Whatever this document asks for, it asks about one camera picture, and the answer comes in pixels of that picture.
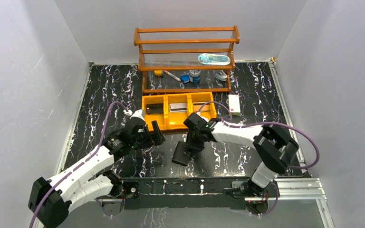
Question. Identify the white small box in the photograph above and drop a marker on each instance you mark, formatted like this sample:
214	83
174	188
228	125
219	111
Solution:
234	104

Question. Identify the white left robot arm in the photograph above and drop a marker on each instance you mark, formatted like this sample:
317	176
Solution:
52	200

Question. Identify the red white marker pen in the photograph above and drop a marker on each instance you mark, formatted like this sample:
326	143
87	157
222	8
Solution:
172	75

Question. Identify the right yellow plastic bin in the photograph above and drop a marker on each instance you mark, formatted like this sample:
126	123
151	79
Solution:
203	97

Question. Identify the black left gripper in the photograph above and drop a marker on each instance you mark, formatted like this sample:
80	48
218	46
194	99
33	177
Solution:
149	136

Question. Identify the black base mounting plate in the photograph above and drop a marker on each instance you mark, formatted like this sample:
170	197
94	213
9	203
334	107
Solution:
202	192

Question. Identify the blue blister pack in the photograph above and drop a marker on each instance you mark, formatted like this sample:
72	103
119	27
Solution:
214	59

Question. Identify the gold cards stack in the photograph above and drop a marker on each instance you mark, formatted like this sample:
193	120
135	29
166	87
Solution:
201	106

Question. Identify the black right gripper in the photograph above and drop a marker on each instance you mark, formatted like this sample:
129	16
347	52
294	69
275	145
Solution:
198	147

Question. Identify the black leather card holder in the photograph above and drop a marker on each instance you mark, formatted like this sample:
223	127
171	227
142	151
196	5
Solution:
181	156

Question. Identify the orange wooden shelf rack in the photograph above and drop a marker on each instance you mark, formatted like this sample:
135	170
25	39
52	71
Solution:
178	49

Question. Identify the small yellow object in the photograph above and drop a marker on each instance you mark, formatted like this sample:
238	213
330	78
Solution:
158	73

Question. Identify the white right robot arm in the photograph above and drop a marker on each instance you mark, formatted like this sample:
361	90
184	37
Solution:
274	145

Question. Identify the yellow plastic bin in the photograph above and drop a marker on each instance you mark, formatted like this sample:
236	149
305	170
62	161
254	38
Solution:
160	118
175	120
203	97

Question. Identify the black cards stack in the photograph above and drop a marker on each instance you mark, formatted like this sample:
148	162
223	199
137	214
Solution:
154	108

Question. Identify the silver cards stack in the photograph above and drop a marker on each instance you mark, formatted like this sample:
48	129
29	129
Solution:
178	107

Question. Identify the aluminium frame rail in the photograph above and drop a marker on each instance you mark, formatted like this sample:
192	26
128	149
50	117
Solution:
285	189

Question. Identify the left yellow plastic bin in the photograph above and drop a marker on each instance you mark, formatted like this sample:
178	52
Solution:
160	118

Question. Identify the round tape tin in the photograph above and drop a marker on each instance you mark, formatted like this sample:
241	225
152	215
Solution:
194	76

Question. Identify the middle yellow plastic bin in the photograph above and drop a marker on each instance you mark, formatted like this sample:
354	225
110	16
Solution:
175	120

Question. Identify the grey stapler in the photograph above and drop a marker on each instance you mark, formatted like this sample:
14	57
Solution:
222	76

